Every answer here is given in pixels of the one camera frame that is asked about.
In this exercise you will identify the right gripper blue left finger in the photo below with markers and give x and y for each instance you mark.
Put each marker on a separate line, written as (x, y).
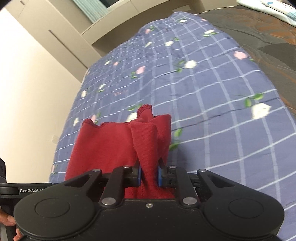
(117, 181)

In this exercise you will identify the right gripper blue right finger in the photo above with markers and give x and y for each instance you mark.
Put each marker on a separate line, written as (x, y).
(182, 182)

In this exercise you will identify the red knit garment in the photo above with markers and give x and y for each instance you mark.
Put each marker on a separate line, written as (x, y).
(109, 145)

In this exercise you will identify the person's left hand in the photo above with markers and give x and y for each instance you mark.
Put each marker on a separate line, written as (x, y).
(9, 220)

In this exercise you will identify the blue plaid floral quilt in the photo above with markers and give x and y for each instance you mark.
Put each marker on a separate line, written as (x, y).
(226, 115)

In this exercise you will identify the beige built-in cabinet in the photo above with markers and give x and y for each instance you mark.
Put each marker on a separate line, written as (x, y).
(75, 40)

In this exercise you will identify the grey orange quilted bedspread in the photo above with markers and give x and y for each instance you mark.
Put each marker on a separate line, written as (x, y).
(268, 40)

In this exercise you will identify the teal curtain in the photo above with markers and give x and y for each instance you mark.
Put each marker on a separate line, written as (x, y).
(94, 10)

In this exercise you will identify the white patterned pillow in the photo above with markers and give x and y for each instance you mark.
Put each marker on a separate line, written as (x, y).
(278, 9)

